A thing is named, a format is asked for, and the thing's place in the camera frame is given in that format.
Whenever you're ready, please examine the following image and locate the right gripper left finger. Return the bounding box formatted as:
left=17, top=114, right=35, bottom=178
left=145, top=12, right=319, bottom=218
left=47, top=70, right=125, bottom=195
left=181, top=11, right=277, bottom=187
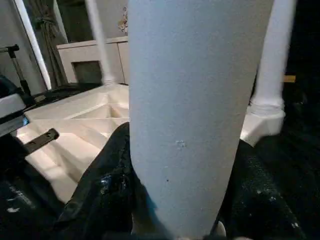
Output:
left=53, top=122, right=135, bottom=240

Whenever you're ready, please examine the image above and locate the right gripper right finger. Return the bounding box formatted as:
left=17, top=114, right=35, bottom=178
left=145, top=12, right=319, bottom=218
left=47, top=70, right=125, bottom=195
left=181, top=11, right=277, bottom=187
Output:
left=219, top=139, right=309, bottom=240

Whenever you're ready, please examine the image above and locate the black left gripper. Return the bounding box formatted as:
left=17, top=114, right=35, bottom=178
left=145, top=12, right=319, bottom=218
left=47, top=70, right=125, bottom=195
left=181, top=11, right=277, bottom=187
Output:
left=0, top=128, right=66, bottom=213

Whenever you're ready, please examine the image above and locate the white plastic stool seat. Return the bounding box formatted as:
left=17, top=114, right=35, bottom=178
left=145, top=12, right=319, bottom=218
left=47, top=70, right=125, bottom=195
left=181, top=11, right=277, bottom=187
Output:
left=17, top=83, right=286, bottom=204

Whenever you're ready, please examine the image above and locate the white plastic table leg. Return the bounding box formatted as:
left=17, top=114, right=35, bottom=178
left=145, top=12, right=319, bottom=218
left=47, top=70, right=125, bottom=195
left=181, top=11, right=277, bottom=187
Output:
left=85, top=0, right=116, bottom=88
left=126, top=0, right=275, bottom=238
left=249, top=0, right=299, bottom=118

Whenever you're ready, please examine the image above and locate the black work mat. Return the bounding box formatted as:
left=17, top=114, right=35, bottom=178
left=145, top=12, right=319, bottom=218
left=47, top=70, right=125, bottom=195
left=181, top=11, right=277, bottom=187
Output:
left=24, top=81, right=320, bottom=240

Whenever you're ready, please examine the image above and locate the black tripod stand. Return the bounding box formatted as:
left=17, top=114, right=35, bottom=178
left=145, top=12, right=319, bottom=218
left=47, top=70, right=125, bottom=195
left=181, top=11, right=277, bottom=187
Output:
left=0, top=44, right=34, bottom=101

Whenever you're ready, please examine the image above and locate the grey curtain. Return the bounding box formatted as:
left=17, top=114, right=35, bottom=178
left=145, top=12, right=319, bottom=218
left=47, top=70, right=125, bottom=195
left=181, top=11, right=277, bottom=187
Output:
left=34, top=0, right=69, bottom=86

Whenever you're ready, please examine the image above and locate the white cabinet with glass doors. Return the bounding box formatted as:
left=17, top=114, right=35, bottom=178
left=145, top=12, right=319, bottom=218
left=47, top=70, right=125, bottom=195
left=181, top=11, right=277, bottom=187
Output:
left=56, top=36, right=131, bottom=86

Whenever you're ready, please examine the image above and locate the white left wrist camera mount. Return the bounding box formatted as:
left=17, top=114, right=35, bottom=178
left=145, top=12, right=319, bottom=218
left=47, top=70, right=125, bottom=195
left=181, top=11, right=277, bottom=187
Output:
left=0, top=74, right=30, bottom=138

